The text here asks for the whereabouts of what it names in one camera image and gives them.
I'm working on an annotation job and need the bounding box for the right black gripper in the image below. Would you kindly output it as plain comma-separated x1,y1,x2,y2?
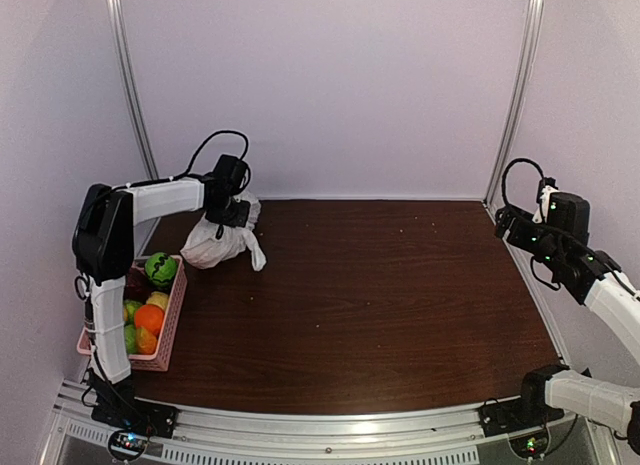
494,203,564,270

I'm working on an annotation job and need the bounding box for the white plastic bag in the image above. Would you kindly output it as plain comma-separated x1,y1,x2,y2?
180,191,267,272

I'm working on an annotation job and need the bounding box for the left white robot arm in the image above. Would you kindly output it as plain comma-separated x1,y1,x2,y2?
72,174,251,384

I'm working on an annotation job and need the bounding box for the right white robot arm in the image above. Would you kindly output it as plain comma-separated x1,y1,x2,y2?
495,205,639,452

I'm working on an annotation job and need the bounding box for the pale yellow fruit toy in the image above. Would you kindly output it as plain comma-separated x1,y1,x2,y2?
146,291,170,312

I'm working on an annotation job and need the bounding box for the dark red fruit toy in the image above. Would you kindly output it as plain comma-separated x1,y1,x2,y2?
124,268,154,303

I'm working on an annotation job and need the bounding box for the orange fruit in basket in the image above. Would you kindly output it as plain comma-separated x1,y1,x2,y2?
134,304,165,337

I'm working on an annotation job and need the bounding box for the yellow orange fruit toy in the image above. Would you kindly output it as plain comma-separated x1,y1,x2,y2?
135,327,158,355

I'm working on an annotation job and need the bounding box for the pink perforated basket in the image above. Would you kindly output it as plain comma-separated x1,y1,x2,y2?
77,255,187,382

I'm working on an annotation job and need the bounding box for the green striped melon toy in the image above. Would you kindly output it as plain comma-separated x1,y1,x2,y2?
144,252,178,289

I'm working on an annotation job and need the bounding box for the light green apple toy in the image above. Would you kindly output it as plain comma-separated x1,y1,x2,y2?
123,299,142,355

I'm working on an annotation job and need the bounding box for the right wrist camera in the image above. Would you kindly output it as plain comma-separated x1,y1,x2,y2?
533,177,591,245

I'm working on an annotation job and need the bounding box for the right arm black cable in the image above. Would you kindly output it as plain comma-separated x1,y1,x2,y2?
500,158,551,221

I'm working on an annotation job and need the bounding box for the left aluminium frame post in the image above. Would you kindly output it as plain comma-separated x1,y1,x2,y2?
106,0,159,179

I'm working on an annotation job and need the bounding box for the aluminium frame post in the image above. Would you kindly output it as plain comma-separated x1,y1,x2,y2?
483,0,544,209
106,0,159,179

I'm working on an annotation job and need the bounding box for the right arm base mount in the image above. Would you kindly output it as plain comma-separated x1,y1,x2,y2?
478,397,565,462

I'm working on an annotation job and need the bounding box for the front aluminium rail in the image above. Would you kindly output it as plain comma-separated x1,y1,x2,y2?
36,380,622,464

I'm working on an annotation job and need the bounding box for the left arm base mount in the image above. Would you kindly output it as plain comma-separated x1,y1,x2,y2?
81,368,178,464

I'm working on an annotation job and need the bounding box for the right aluminium frame post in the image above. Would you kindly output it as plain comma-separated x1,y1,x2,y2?
483,0,544,209

